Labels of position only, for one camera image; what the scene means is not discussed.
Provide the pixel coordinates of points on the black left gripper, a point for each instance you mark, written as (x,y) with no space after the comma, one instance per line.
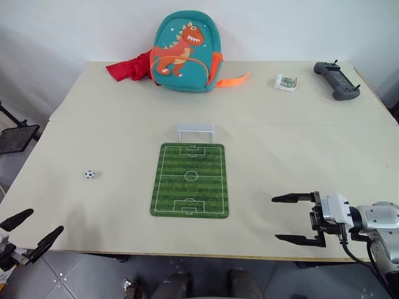
(7,257)

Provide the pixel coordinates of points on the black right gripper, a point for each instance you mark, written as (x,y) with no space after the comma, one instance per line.
(317,222)

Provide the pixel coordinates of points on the miniature soccer ball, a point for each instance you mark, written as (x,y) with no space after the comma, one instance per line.
(89,174)

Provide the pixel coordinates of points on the green soccer field mat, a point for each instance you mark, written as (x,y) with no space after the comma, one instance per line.
(190,190)

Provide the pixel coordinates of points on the small white goal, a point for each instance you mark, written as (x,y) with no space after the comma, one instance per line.
(195,127)

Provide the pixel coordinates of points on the black metal stand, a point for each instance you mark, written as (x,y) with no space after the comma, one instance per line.
(15,138)

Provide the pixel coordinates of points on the small dark lumpy object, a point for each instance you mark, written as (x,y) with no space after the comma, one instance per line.
(130,289)

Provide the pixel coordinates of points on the small battery pack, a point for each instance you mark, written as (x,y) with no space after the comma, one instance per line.
(285,83)

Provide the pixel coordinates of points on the dark rounded shape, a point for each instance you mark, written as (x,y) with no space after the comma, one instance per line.
(174,286)

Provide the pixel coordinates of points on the grey remote controller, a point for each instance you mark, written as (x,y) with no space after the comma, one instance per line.
(336,79)

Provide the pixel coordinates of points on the teal dinosaur backpack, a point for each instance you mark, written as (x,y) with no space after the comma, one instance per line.
(184,71)

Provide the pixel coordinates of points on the red cloth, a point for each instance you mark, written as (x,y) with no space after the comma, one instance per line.
(129,68)

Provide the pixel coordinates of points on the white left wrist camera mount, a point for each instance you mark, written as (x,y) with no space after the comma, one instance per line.
(3,240)

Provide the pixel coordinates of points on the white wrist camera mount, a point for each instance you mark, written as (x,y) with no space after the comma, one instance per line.
(3,240)
(335,208)

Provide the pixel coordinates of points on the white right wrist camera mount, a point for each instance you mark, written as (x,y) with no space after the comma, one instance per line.
(335,208)

